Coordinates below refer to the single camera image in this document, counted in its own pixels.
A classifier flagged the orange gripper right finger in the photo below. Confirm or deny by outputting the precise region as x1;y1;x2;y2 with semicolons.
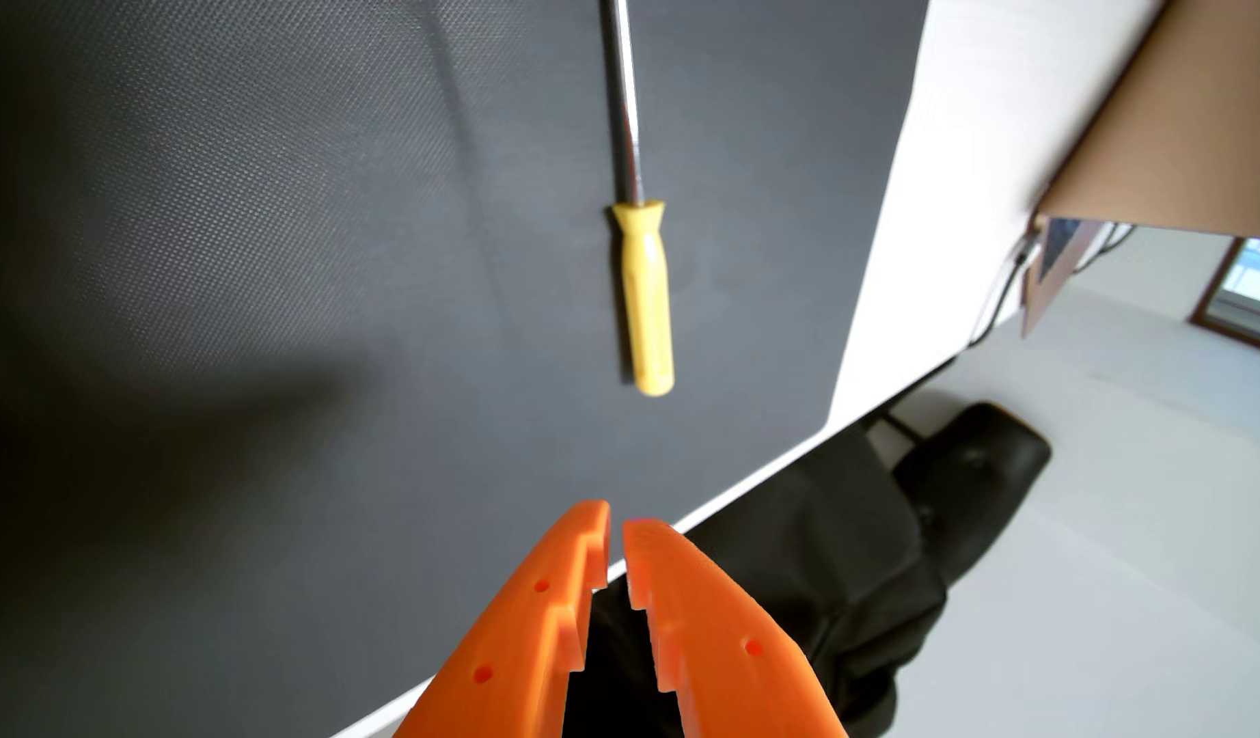
622;517;849;738

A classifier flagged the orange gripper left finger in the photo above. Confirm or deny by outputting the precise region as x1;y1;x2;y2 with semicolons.
392;500;612;738

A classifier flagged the yellow handled screwdriver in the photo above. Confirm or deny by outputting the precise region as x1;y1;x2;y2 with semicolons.
601;0;677;399

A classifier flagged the black office chair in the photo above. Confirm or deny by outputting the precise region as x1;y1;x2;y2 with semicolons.
563;400;1054;738

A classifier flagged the dark grey textured mat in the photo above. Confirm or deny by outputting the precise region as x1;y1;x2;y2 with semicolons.
0;0;931;738

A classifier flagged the brown framed window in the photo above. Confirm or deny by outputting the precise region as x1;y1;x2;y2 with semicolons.
1190;236;1260;359

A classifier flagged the brown cardboard box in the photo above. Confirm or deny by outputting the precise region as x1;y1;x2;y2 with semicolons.
1019;0;1260;340

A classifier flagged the black cable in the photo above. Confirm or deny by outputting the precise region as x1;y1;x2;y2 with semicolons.
965;232;1041;351

